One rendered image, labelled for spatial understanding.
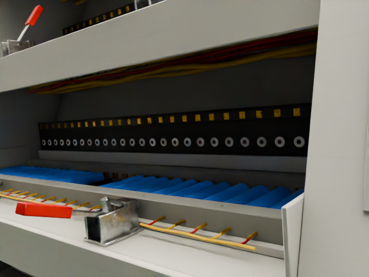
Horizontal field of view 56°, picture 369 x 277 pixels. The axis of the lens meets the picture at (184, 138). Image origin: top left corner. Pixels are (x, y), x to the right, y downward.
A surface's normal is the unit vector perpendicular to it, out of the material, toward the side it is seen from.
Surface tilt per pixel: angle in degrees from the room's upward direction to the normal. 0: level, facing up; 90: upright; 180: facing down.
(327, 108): 90
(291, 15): 112
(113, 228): 90
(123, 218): 90
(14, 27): 90
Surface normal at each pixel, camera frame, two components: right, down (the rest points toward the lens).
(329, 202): -0.61, -0.26
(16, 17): 0.78, -0.01
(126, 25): -0.62, 0.12
